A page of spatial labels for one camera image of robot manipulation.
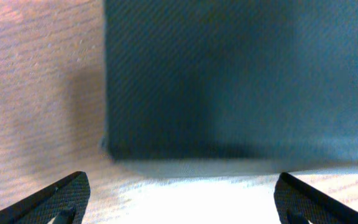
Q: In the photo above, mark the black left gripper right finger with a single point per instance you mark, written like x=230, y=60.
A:
x=297, y=202

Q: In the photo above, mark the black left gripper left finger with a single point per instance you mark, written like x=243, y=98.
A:
x=64, y=201

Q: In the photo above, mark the black gift box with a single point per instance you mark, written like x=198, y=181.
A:
x=216, y=88

